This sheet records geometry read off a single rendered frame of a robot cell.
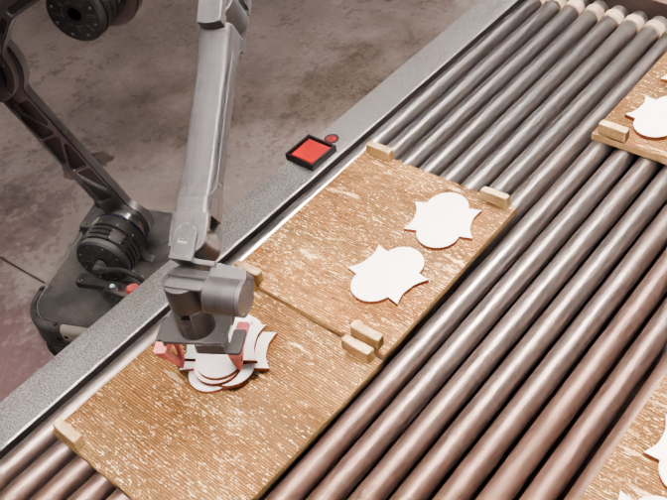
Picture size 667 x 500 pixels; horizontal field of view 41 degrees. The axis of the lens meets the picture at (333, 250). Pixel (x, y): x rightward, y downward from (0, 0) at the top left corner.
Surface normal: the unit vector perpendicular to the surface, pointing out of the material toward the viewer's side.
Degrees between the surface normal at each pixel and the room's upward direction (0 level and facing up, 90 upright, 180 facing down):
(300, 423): 0
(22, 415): 0
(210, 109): 29
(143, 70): 0
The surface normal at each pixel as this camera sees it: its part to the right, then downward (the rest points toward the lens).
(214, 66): -0.20, -0.27
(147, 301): -0.13, -0.70
